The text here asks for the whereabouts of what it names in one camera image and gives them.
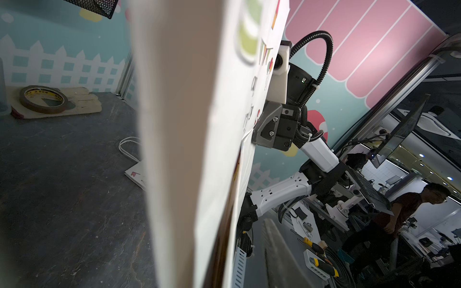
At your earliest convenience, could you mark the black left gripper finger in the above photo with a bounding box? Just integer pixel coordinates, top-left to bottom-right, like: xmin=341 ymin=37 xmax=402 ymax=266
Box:
xmin=262 ymin=219 xmax=314 ymax=288

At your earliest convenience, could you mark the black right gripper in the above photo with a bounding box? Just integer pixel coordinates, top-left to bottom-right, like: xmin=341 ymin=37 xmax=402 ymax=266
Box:
xmin=252 ymin=102 xmax=313 ymax=151

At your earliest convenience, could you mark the white paper gift bag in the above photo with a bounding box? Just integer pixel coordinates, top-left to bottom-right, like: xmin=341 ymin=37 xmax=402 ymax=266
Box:
xmin=118 ymin=136 xmax=146 ymax=191

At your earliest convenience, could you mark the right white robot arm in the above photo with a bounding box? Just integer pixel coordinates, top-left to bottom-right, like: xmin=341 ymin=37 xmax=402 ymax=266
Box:
xmin=249 ymin=31 xmax=364 ymax=190

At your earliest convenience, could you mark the black monitor on stand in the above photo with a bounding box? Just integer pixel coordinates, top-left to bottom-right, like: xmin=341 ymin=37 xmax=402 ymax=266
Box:
xmin=370 ymin=94 xmax=431 ymax=168

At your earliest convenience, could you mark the person in dark shirt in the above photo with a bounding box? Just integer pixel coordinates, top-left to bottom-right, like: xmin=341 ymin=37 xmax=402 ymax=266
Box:
xmin=342 ymin=183 xmax=450 ymax=278

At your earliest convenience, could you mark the brown packing tape roll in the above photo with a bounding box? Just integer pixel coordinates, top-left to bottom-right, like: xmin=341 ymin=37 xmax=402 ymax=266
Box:
xmin=19 ymin=85 xmax=68 ymax=114

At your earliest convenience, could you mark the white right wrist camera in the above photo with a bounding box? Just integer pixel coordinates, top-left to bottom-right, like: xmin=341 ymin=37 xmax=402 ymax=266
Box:
xmin=266 ymin=40 xmax=292 ymax=104

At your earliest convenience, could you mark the black wire mesh wall basket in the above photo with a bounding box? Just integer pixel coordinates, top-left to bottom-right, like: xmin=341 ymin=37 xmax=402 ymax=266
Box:
xmin=66 ymin=0 xmax=119 ymax=19

